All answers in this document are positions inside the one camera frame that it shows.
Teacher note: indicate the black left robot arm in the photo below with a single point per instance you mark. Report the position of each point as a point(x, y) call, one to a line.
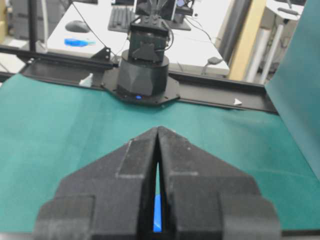
point(144, 68)

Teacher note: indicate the blue object on desk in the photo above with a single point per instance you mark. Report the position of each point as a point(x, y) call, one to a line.
point(72, 42)

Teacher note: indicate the black monitor stand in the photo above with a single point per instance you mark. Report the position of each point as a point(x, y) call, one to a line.
point(179, 23)

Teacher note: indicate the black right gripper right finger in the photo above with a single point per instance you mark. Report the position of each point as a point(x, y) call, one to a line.
point(206, 198)

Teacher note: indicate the black computer mouse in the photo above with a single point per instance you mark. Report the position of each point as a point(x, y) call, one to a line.
point(77, 26)

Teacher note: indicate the black keyboard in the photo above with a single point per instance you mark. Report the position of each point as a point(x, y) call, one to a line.
point(120, 18)

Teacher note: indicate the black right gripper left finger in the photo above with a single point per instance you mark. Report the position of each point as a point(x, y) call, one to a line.
point(111, 198)

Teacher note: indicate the green table mat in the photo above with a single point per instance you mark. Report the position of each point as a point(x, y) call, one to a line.
point(48, 131)

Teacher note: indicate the blue plastic gear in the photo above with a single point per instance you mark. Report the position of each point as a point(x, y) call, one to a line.
point(157, 218)

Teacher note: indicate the black aluminium frame rail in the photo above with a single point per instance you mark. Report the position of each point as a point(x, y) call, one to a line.
point(68, 70)

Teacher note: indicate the green side panel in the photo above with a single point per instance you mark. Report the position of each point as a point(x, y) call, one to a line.
point(295, 88)

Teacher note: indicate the white desk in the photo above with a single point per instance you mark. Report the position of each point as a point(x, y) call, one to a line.
point(189, 53)

